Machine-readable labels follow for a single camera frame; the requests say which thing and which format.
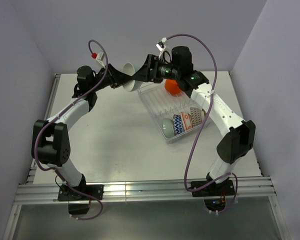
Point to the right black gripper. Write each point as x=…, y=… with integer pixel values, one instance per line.
x=144, y=74

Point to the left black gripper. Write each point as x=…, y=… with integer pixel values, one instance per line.
x=116, y=77

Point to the orange plastic cup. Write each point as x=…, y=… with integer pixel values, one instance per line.
x=171, y=87

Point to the grey-green ceramic bowl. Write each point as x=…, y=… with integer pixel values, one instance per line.
x=168, y=128

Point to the orange floral ceramic bowl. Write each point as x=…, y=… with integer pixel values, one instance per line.
x=186, y=120

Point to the orange geometric blue bowl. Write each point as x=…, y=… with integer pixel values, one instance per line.
x=177, y=124

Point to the brown patterned ceramic bowl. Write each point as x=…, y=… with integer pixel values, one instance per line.
x=197, y=116

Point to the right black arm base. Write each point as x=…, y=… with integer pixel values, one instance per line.
x=215, y=195

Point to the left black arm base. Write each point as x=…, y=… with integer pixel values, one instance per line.
x=80, y=199

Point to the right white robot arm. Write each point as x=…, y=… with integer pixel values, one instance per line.
x=237, y=134

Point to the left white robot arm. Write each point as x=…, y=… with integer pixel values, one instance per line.
x=50, y=138

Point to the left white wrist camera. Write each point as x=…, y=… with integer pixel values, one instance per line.
x=99, y=57

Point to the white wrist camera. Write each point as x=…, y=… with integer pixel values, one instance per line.
x=162, y=46
x=99, y=57

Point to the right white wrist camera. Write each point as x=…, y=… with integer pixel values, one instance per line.
x=162, y=46

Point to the white wire dish rack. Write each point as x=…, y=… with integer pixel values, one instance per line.
x=162, y=105

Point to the aluminium frame rail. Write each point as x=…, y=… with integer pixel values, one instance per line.
x=118, y=145

